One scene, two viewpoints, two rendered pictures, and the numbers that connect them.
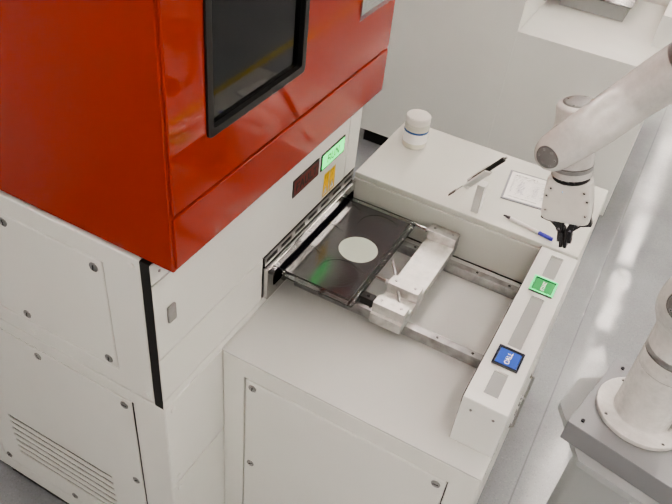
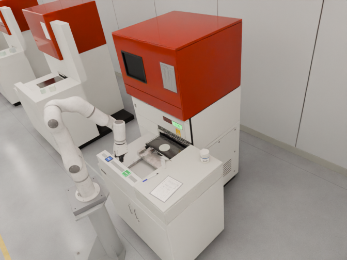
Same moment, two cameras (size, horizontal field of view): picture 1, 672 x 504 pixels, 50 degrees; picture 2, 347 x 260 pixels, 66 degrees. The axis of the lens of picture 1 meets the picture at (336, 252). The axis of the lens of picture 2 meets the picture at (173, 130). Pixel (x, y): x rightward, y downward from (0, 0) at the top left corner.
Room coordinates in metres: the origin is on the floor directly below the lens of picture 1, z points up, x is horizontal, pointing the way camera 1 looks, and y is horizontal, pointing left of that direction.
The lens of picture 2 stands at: (2.35, -1.66, 2.44)
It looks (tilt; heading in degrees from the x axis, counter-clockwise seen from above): 36 degrees down; 118
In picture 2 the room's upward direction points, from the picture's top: 9 degrees counter-clockwise
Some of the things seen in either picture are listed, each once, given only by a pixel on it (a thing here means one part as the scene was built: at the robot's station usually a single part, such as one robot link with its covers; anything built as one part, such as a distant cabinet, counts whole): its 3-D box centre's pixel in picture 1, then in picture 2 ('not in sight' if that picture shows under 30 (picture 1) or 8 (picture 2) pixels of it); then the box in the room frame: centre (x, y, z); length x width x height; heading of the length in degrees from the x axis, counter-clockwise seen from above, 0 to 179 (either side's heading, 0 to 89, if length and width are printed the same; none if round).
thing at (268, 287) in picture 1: (311, 235); (173, 140); (1.42, 0.07, 0.89); 0.44 x 0.02 x 0.10; 156
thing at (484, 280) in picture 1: (429, 257); not in sight; (1.46, -0.25, 0.84); 0.50 x 0.02 x 0.03; 66
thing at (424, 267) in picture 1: (415, 279); (153, 160); (1.33, -0.21, 0.87); 0.36 x 0.08 x 0.03; 156
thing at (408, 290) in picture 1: (405, 288); (146, 154); (1.26, -0.17, 0.89); 0.08 x 0.03 x 0.03; 66
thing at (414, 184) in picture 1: (477, 201); (179, 180); (1.66, -0.38, 0.89); 0.62 x 0.35 x 0.14; 66
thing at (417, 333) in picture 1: (385, 318); (145, 155); (1.21, -0.14, 0.84); 0.50 x 0.02 x 0.03; 66
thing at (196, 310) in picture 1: (271, 231); (160, 122); (1.26, 0.15, 1.02); 0.82 x 0.03 x 0.40; 156
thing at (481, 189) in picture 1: (475, 186); (164, 160); (1.53, -0.33, 1.03); 0.06 x 0.04 x 0.13; 66
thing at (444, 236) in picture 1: (443, 235); not in sight; (1.49, -0.27, 0.89); 0.08 x 0.03 x 0.03; 66
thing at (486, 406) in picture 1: (519, 341); (119, 172); (1.14, -0.44, 0.89); 0.55 x 0.09 x 0.14; 156
